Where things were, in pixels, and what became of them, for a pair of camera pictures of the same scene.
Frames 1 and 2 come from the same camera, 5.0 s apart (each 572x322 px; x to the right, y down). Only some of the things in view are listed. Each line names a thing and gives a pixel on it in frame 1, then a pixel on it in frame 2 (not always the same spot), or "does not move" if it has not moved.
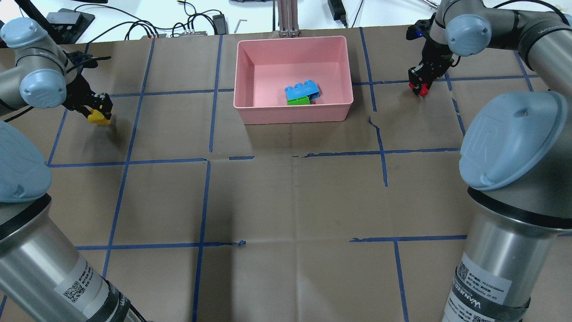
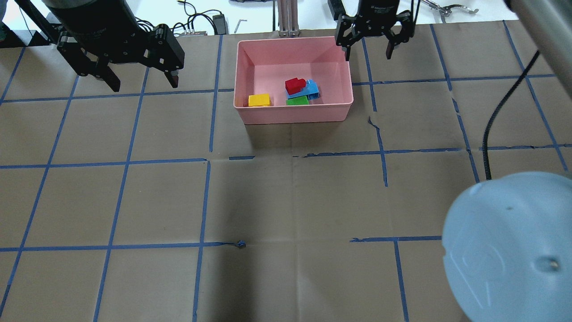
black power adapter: x=221 y=24 does not move
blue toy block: x=309 y=88 does not move
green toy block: x=302 y=100 does not move
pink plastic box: x=264 y=68 does not move
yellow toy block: x=96 y=117 → x=260 y=99
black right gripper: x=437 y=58 → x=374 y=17
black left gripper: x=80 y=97 → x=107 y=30
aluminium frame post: x=288 y=18 does not move
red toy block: x=424 y=90 → x=294 y=85
